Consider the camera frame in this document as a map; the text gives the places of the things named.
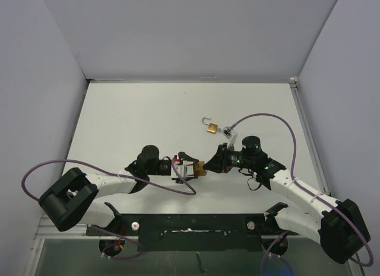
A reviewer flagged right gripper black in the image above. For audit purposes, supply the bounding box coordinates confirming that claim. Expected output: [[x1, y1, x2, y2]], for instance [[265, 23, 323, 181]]
[[203, 143, 254, 174]]

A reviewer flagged long shackle brass padlock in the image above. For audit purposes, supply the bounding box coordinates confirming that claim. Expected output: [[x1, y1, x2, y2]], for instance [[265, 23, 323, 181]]
[[182, 161, 207, 178]]

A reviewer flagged small brass padlock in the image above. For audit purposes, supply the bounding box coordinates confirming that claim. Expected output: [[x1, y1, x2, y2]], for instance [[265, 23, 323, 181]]
[[201, 116, 219, 134]]

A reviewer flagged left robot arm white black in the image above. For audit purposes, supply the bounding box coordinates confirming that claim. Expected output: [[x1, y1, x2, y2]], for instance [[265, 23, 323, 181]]
[[38, 145, 201, 235]]

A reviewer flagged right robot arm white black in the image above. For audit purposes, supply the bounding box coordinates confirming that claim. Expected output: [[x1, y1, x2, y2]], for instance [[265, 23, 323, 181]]
[[204, 136, 371, 264]]

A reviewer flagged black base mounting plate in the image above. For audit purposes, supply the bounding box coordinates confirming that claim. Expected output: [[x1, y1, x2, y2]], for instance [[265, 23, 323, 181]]
[[86, 213, 283, 252]]

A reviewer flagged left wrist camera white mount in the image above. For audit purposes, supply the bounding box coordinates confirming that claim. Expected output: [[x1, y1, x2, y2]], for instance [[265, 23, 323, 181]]
[[172, 154, 184, 178]]

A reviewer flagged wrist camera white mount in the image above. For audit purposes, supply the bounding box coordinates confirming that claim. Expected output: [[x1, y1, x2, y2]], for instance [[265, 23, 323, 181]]
[[221, 126, 238, 149], [172, 154, 184, 178]]

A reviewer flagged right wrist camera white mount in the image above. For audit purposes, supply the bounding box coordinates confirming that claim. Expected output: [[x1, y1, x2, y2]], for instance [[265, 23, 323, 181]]
[[221, 126, 238, 149]]

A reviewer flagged aluminium frame rail right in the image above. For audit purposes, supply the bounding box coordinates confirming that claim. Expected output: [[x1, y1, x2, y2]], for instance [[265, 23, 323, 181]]
[[289, 77, 366, 276]]

